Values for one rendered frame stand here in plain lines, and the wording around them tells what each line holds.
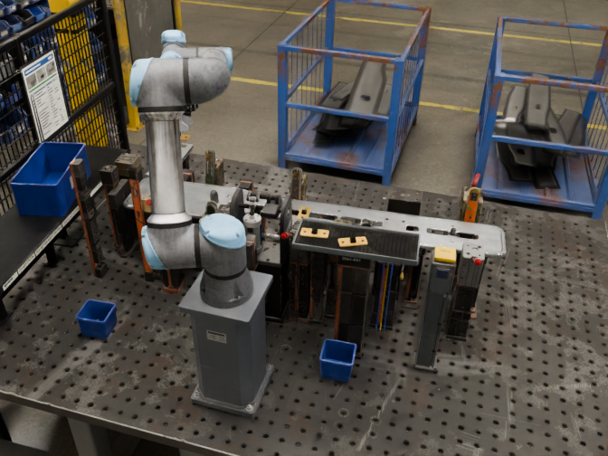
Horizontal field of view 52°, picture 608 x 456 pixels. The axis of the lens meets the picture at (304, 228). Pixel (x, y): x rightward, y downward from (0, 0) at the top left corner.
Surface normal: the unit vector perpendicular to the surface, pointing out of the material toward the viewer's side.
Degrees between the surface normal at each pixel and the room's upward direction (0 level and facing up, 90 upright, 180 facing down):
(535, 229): 0
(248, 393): 88
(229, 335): 90
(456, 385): 0
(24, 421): 0
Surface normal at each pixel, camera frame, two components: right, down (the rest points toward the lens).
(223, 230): 0.15, -0.82
